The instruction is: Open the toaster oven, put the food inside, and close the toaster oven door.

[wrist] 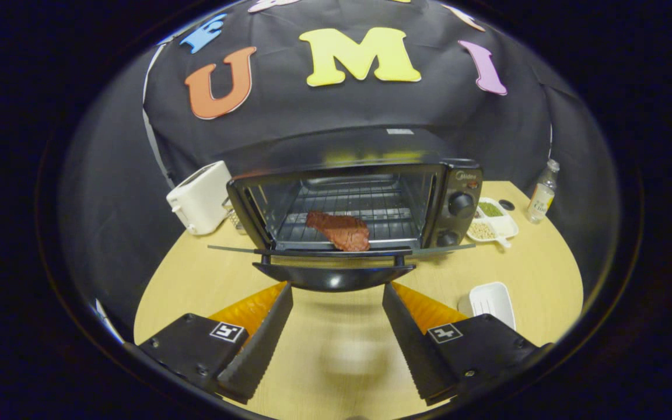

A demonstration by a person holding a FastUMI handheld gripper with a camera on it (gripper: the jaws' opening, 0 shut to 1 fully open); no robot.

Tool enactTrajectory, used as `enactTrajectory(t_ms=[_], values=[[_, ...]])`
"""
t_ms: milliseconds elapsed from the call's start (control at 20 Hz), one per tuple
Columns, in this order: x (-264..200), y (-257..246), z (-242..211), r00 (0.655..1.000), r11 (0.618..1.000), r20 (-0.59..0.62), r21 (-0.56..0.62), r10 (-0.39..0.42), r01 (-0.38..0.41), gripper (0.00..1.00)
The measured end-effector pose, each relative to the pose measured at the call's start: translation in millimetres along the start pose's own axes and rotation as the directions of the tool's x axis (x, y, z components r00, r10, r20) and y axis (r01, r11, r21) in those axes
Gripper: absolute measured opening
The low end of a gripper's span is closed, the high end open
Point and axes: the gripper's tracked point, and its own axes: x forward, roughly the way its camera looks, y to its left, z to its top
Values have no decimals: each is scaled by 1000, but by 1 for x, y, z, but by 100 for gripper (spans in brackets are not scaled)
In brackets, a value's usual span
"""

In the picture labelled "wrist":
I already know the red raw steak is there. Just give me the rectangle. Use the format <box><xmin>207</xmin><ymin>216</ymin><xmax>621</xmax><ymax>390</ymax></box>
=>
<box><xmin>305</xmin><ymin>211</ymin><xmax>371</xmax><ymax>253</ymax></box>

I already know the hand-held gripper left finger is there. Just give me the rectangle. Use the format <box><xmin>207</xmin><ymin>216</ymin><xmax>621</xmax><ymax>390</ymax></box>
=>
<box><xmin>136</xmin><ymin>281</ymin><xmax>294</xmax><ymax>405</ymax></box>

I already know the white divided seasoning dish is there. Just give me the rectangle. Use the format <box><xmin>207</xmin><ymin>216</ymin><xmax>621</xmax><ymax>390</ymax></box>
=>
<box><xmin>467</xmin><ymin>197</ymin><xmax>519</xmax><ymax>249</ymax></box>

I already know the clear glass bottle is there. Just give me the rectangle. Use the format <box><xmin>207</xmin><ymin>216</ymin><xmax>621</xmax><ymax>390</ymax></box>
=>
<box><xmin>526</xmin><ymin>159</ymin><xmax>561</xmax><ymax>225</ymax></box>

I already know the black toaster oven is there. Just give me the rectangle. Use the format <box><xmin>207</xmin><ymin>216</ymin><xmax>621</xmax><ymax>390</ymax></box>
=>
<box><xmin>208</xmin><ymin>125</ymin><xmax>484</xmax><ymax>292</ymax></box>

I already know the white rectangular tray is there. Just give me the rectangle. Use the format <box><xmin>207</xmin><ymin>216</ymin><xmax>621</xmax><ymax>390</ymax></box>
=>
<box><xmin>458</xmin><ymin>282</ymin><xmax>516</xmax><ymax>331</ymax></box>

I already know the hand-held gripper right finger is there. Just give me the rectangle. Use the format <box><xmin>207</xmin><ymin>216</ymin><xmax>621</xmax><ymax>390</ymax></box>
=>
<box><xmin>381</xmin><ymin>281</ymin><xmax>547</xmax><ymax>406</ymax></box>

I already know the white bread toaster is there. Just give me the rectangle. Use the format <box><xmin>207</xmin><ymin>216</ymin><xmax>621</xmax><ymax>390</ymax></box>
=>
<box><xmin>166</xmin><ymin>160</ymin><xmax>233</xmax><ymax>236</ymax></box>

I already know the small metal wire rack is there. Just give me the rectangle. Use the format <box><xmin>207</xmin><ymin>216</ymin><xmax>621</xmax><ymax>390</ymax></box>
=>
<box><xmin>222</xmin><ymin>198</ymin><xmax>247</xmax><ymax>236</ymax></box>

